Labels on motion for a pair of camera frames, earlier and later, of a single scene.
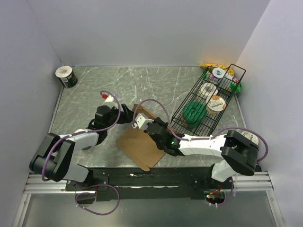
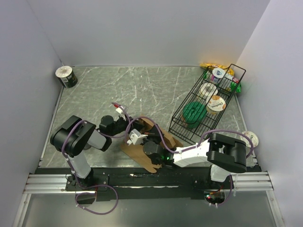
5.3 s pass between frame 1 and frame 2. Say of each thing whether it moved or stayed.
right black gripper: moved
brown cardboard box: moved
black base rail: stayed
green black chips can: stayed
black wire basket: stayed
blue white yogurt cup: stayed
